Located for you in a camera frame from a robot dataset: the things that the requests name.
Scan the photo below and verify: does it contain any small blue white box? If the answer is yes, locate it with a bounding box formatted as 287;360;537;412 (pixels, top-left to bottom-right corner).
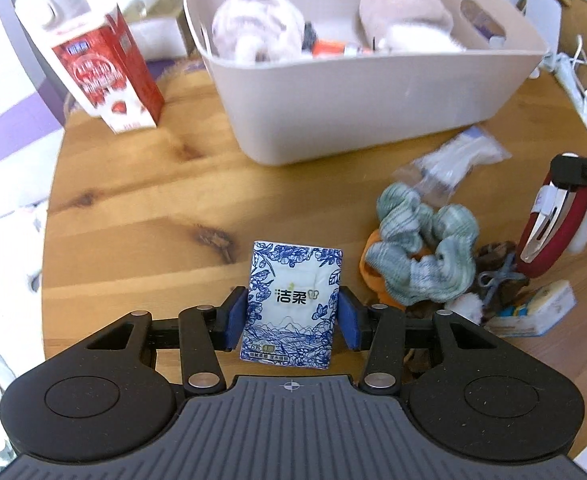
483;279;577;339

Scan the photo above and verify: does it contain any white elephant-print pillow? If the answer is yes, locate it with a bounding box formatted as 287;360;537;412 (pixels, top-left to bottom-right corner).
0;199;50;313

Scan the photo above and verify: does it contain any grey blue bow clip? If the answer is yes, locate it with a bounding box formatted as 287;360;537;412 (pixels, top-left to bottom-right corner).
478;254;525;292

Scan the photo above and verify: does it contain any tissue box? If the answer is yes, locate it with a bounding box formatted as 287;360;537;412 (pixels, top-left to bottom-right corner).
122;7;195;62

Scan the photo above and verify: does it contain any white grey plush toy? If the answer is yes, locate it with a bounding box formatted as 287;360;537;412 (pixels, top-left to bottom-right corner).
377;22;467;55

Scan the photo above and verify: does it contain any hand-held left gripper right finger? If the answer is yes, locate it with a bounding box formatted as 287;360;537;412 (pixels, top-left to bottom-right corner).
340;287;511;393

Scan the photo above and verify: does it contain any clear plastic bag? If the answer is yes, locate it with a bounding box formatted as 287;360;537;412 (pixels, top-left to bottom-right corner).
392;124;513;207

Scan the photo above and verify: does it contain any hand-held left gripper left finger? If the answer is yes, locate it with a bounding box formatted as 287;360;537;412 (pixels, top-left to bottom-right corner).
73;287;248;395

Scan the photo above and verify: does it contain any white pompom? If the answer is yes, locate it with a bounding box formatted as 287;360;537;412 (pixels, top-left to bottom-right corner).
445;292;485;324

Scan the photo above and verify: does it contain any white phone stand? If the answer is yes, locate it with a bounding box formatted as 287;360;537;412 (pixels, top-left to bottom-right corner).
517;0;565;77

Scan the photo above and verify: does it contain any green striped scrunchie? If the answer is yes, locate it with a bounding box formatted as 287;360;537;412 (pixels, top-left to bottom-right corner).
363;182;480;304

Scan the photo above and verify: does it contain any white cable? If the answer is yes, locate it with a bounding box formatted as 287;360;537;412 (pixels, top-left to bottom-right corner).
540;34;587;157

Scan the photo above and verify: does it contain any red milk carton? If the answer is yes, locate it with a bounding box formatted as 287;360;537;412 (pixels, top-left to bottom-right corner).
14;0;167;135

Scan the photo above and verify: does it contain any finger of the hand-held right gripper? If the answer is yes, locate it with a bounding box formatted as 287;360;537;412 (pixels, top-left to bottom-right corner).
548;152;587;192

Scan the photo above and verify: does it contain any white thermos bottle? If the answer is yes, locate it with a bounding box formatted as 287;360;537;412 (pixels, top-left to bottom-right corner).
15;0;95;32

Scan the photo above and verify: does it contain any pale pink plush towel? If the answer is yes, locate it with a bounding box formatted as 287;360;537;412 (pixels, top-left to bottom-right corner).
211;0;307;64

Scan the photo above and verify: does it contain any blue floral tissue pack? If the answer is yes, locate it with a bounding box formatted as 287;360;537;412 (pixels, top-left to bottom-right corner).
239;240;345;370

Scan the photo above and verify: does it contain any wooden desktop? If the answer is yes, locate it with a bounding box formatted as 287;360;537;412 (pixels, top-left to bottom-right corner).
40;0;587;466

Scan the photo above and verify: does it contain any beige plastic basket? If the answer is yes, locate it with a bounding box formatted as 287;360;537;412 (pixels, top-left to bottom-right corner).
182;0;550;167

